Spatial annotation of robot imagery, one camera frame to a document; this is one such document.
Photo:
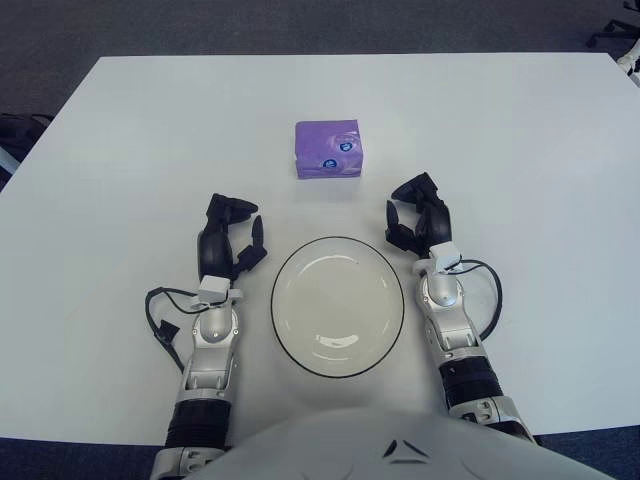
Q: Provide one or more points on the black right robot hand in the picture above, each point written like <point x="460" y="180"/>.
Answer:
<point x="436" y="220"/>

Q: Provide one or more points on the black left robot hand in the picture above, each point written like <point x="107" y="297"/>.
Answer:
<point x="212" y="247"/>

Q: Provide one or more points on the purple tissue paper pack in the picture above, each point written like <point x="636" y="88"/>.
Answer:
<point x="322" y="142"/>

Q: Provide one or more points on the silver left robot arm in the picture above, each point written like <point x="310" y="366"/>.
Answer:
<point x="207" y="360"/>

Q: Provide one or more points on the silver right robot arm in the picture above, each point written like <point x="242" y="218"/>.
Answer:
<point x="455" y="335"/>

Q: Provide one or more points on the white plate with black rim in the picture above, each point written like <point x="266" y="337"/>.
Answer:
<point x="337" y="300"/>

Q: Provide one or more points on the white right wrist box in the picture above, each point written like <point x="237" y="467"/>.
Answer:
<point x="445" y="255"/>

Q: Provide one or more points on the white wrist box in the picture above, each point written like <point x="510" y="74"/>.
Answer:
<point x="214" y="287"/>
<point x="445" y="255"/>

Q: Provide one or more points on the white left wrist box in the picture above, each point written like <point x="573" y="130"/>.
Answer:
<point x="214" y="287"/>

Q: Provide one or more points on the light blue object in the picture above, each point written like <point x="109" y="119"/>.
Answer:
<point x="5" y="162"/>

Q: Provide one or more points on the black bag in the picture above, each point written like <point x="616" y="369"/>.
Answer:
<point x="20" y="131"/>

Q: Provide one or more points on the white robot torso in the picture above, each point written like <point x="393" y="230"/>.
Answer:
<point x="350" y="445"/>

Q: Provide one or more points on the white machine part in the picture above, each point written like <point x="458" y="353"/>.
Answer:
<point x="631" y="65"/>

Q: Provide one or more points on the black office chair base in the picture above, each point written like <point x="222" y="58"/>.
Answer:
<point x="612" y="25"/>

